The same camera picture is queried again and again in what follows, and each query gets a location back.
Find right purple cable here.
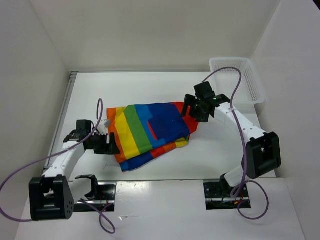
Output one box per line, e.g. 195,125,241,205
201,67,269,220

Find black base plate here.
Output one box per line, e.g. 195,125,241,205
203,181,251,210
68,178,117,213

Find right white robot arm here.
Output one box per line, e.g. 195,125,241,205
181,82,281,197

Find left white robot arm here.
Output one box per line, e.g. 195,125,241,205
28,119,120,221

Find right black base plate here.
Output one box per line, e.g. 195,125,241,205
203,181,251,210

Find rainbow striped shorts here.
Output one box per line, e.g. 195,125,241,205
106,102,198,172

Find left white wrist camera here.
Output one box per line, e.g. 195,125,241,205
96,119,111,135

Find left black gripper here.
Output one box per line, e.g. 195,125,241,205
87,132,121,155

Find white perforated plastic basket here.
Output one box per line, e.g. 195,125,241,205
208,57,266,105

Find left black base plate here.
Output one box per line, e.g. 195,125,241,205
68,178,117,213

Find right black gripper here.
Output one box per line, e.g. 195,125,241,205
180,93,210,123

